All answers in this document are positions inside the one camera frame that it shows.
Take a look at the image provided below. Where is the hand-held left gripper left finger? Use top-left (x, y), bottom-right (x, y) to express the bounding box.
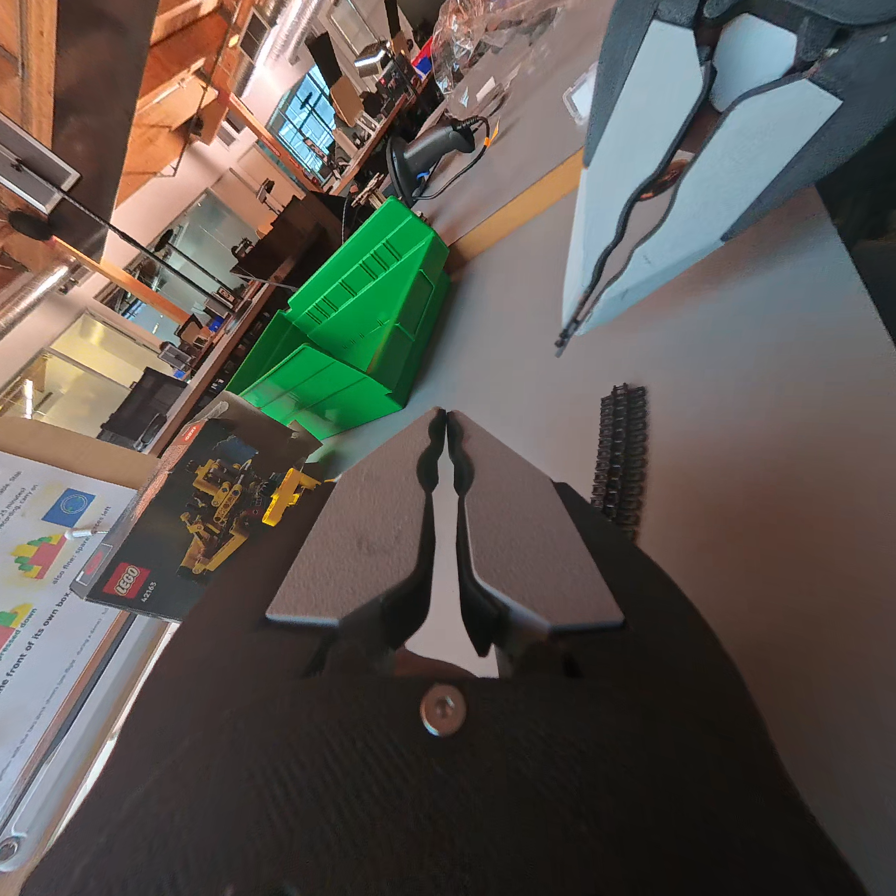
top-left (265, 408), bottom-right (449, 659)

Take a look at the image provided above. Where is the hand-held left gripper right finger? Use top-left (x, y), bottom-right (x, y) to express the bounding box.
top-left (448, 409), bottom-right (625, 659)

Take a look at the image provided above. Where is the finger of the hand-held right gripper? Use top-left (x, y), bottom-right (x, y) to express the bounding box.
top-left (580, 72), bottom-right (844, 337)
top-left (556, 17), bottom-right (716, 351)

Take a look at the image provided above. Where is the yellow black lego assembly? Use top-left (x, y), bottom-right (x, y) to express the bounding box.
top-left (262, 465), bottom-right (324, 527)

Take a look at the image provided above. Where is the black lego set box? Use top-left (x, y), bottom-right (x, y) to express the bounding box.
top-left (84, 392), bottom-right (324, 624)

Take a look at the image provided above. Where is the small white plastic packet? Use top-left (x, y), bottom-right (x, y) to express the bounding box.
top-left (562, 62), bottom-right (597, 128)

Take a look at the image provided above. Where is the green plastic bin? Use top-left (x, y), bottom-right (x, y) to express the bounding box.
top-left (226, 311), bottom-right (408, 443)
top-left (286, 196), bottom-right (452, 408)

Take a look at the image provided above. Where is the clear plastic bag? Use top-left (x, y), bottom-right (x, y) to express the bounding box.
top-left (430, 0), bottom-right (564, 116)

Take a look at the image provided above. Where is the black barcode scanner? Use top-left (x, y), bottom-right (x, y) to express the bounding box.
top-left (386, 115), bottom-right (492, 205)

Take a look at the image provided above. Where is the brown cardboard board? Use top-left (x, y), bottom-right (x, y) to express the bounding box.
top-left (0, 416), bottom-right (163, 492)

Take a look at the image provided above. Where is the printed instruction sheet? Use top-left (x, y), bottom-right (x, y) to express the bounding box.
top-left (0, 448), bottom-right (141, 809)

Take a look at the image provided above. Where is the large window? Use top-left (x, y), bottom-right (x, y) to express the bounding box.
top-left (269, 70), bottom-right (342, 167)

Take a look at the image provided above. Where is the white document stand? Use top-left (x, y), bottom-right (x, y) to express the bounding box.
top-left (0, 605), bottom-right (179, 872)

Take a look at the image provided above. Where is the black slanted pole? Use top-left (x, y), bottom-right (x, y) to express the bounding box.
top-left (62, 197), bottom-right (240, 294)

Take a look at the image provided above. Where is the hanging light panel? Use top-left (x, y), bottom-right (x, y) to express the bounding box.
top-left (0, 115), bottom-right (82, 216)

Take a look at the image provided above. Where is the black lego track chain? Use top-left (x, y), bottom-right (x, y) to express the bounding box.
top-left (590, 383), bottom-right (649, 541)

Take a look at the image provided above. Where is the black scanner cable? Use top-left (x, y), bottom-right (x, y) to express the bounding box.
top-left (419, 115), bottom-right (506, 200)

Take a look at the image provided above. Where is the silver air duct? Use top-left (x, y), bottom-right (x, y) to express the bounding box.
top-left (0, 253), bottom-right (93, 338)

